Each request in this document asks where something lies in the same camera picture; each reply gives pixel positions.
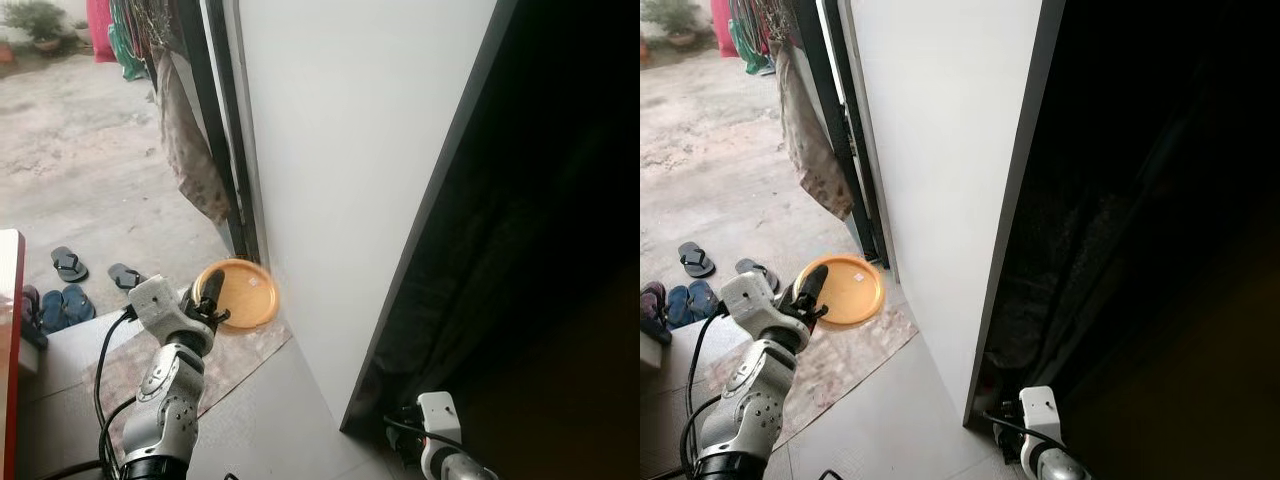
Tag round orange plate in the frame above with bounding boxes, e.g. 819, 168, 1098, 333
798, 254, 887, 329
192, 259, 282, 334

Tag black fridge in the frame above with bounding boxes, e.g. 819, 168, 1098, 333
963, 0, 1280, 480
340, 0, 641, 480

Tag patterned beige doormat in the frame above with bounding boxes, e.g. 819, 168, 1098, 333
703, 298, 920, 446
83, 318, 293, 446

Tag grey flip-flop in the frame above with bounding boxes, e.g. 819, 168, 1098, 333
734, 258, 779, 293
677, 241, 717, 280
107, 262, 150, 294
50, 246, 90, 284

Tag beige hanging cloth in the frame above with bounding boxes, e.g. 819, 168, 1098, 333
153, 48, 236, 227
773, 45, 857, 222

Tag maroon slipper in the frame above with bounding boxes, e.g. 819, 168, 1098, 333
641, 281, 670, 343
20, 285, 48, 349

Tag red furniture edge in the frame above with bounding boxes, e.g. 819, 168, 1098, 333
0, 228, 26, 480

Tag green hanging garment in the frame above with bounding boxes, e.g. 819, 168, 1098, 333
107, 0, 153, 82
729, 0, 778, 77

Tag pink hanging garment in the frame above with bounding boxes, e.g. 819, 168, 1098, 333
711, 0, 742, 59
85, 0, 117, 64

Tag green potted plant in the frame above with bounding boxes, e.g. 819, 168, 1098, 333
0, 0, 69, 56
640, 0, 709, 53

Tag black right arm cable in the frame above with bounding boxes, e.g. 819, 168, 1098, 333
982, 408, 1049, 443
383, 413, 466, 451

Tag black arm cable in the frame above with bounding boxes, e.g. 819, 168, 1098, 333
982, 408, 1049, 443
683, 308, 729, 480
383, 413, 466, 451
92, 310, 138, 480

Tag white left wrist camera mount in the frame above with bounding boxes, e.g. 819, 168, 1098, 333
717, 270, 793, 336
127, 275, 198, 341

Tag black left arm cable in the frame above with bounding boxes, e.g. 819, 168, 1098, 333
92, 310, 138, 480
683, 308, 729, 480

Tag black door frame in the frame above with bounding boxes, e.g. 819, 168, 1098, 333
788, 0, 893, 269
175, 0, 263, 264

